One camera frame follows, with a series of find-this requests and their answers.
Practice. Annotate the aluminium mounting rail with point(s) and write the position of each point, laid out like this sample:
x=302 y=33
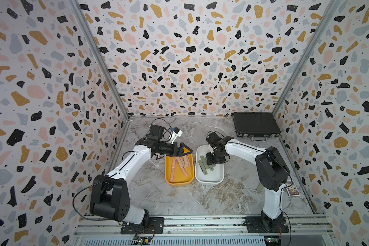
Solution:
x=211 y=230

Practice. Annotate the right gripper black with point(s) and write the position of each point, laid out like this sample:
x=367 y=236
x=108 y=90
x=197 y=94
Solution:
x=209 y=161

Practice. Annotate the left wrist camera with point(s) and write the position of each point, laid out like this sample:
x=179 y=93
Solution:
x=175 y=133

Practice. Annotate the white storage box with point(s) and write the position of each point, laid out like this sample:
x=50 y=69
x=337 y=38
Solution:
x=214 y=177

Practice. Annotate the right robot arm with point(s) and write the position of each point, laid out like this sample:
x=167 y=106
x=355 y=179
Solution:
x=272 y=172

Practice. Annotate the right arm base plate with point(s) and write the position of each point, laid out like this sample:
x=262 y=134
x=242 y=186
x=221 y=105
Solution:
x=259 y=224

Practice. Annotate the long pink fruit knife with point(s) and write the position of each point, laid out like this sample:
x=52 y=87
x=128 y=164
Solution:
x=172 y=170

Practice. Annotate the yellow storage box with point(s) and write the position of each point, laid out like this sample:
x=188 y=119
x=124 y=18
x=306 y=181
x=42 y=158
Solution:
x=179 y=178

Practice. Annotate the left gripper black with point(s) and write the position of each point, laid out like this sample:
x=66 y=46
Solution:
x=173 y=153

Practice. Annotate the pink folding knife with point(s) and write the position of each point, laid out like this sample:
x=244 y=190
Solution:
x=181 y=162

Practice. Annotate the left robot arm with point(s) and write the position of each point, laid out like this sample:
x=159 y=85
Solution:
x=110 y=197

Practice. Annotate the pink folding knife angled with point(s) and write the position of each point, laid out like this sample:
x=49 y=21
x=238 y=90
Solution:
x=186 y=160

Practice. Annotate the colourful card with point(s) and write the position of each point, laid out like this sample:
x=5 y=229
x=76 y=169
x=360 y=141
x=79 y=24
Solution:
x=291 y=189

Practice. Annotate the black carrying case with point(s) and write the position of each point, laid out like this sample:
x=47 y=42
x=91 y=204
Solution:
x=259 y=126

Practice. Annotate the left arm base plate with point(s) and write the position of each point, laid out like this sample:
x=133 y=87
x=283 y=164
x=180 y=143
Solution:
x=151 y=225

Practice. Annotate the circuit board with wires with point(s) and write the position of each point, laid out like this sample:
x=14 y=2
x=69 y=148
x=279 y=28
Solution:
x=140 y=241

